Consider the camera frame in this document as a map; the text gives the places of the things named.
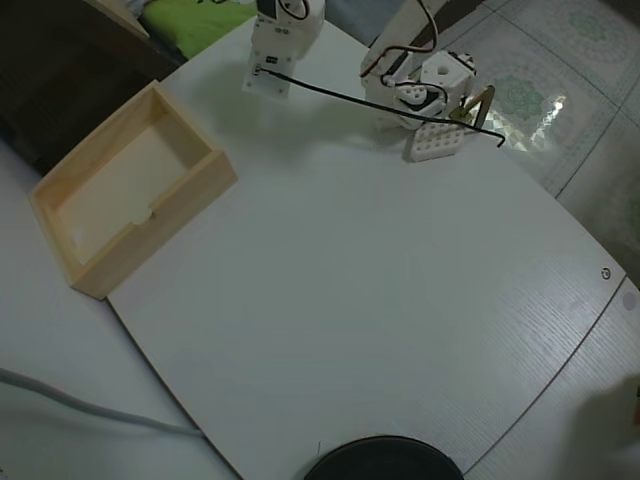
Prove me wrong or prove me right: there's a thick grey cable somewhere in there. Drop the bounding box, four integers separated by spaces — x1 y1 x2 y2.
0 367 206 441

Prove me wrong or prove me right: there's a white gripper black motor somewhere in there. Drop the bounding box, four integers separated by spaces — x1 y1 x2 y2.
254 0 326 54

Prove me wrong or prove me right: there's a black round object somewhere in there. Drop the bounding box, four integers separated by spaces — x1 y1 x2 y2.
303 435 466 480

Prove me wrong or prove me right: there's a light wooden open box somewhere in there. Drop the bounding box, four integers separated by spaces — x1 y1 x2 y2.
29 79 239 301

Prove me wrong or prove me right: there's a white perforated base plate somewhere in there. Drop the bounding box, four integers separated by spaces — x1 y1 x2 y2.
402 122 465 164

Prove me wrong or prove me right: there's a red servo wire bundle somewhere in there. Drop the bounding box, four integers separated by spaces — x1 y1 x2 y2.
362 0 444 86

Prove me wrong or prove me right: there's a bright green cloth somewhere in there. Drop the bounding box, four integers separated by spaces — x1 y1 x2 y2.
138 0 259 59

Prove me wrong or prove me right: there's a brass and wood clamp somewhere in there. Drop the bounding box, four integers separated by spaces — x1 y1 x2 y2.
449 84 496 132

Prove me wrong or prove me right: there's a dark brown wooden furniture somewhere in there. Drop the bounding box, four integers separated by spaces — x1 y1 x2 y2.
0 0 189 176

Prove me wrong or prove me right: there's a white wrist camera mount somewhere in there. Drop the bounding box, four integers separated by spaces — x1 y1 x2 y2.
242 14 306 100

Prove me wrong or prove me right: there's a thin black camera cable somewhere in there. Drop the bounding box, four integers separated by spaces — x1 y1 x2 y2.
254 67 506 150

